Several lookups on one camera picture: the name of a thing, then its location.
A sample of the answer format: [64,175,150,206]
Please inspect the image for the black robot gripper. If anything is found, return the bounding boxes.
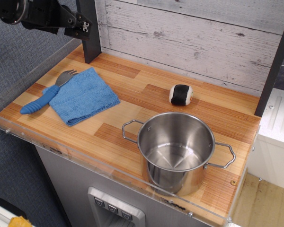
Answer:
[21,0,92,41]

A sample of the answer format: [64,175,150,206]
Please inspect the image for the blue handled metal fork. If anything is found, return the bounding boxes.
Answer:
[20,70,77,114]

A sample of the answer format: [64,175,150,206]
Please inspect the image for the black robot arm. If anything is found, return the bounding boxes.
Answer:
[0,0,92,41]

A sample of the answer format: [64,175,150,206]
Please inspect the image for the blue folded cloth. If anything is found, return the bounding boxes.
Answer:
[49,67,120,126]

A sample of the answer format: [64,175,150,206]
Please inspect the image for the toy sushi roll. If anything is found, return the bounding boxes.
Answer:
[169,84,193,105]

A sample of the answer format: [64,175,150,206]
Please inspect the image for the stainless steel pot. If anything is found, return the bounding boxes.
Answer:
[122,112,236,196]

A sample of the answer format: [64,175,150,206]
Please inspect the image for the grey cabinet with button panel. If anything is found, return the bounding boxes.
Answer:
[34,144,204,227]

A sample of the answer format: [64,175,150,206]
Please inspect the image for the white side cabinet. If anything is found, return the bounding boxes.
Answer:
[247,88,284,188]

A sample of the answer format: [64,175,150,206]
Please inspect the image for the dark grey left post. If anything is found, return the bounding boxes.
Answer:
[76,0,102,64]

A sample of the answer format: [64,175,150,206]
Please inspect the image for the dark grey post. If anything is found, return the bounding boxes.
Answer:
[254,32,284,117]
[76,0,102,64]

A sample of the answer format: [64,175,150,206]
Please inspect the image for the clear acrylic guard rail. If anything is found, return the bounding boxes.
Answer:
[0,46,260,227]

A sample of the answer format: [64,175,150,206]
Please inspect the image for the dark grey right post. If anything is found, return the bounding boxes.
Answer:
[254,32,284,117]

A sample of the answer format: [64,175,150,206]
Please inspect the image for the yellow object on white frame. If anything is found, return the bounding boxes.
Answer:
[0,206,34,227]

